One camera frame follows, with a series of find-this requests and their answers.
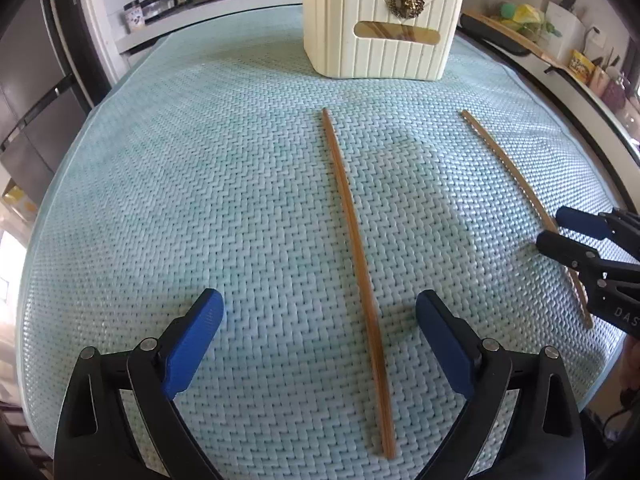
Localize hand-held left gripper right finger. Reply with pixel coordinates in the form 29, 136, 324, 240
416, 289, 587, 480

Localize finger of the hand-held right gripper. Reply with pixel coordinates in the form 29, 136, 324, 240
555, 205, 640, 262
535, 230, 608, 286

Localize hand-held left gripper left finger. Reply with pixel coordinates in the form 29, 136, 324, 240
52, 288, 224, 480

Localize wooden chopstick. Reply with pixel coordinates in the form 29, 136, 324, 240
321, 107, 398, 460
460, 109, 595, 330

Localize cream ribbed utensil holder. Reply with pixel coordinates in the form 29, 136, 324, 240
301, 0, 466, 83

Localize pink cup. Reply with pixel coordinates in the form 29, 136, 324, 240
600, 70, 629, 112

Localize yellow instant noodle cup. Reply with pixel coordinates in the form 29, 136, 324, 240
570, 49, 599, 84

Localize light blue woven mat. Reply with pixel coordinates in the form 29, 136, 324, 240
22, 2, 628, 480

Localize wooden cutting board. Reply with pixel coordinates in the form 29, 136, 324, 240
462, 10, 572, 69

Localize black curved tray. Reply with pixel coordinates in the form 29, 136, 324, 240
458, 11, 532, 56

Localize yellow plastic bag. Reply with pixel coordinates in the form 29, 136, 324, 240
487, 0, 557, 44

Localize stainless steel refrigerator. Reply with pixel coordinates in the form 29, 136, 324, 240
0, 0, 109, 206

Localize clear spice jar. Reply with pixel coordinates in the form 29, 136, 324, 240
123, 0, 147, 35

